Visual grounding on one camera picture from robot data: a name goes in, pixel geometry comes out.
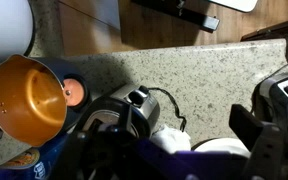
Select black appliance power cord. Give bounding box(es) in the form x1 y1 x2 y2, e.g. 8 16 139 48
147 87 188 133

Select black and silver blender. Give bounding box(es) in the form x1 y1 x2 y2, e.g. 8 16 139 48
252 72 288 132

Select white rice cooker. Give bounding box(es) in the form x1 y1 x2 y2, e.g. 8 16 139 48
0 0 33 63

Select white crumpled cloth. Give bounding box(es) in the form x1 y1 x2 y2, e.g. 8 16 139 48
150 124 191 154

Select blue dish soap bottle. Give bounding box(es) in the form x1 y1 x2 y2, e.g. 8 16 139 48
0 134 68 180

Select white ceramic plate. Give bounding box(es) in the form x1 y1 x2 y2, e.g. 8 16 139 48
192 138 251 158

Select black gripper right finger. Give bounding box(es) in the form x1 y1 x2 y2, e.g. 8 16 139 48
229 104 288 180

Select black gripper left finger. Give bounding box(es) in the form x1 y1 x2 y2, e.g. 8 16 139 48
71 103 142 180

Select copper saucepan with blue exterior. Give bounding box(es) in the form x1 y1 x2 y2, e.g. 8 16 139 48
0 54 90 147

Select silver coffee grinder appliance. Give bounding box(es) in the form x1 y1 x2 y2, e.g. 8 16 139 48
75 84 160 138

